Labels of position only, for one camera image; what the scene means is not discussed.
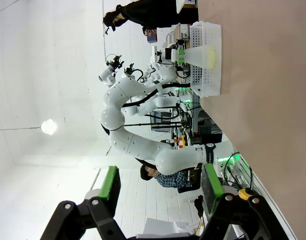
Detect blue bin orange contents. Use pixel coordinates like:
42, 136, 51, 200
145, 28, 158, 43

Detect white robot with black gripper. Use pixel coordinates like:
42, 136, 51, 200
97, 53, 125, 85

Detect translucent plastic conical flask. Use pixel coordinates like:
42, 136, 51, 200
182, 44, 219, 71

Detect round ceiling lamp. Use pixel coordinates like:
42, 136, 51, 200
40, 118, 58, 136

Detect black office chair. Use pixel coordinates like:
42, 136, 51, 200
177, 163, 203, 194

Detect seated person plaid shirt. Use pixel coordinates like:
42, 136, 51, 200
139, 164, 194, 190

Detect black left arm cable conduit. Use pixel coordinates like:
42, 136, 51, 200
120, 83, 192, 109

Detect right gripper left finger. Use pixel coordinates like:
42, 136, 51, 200
40, 166, 124, 240

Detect black equipment box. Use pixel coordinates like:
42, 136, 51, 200
192, 124, 223, 145

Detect black camera tripod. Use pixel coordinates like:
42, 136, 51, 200
124, 121, 187, 131

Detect person in black shirt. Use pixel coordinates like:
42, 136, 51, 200
103, 0, 199, 32

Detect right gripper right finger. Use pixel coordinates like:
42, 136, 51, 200
200, 163, 298, 240

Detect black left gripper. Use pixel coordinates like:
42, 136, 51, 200
169, 47, 186, 68

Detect white perforated plastic basket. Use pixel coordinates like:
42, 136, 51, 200
189, 21, 223, 98

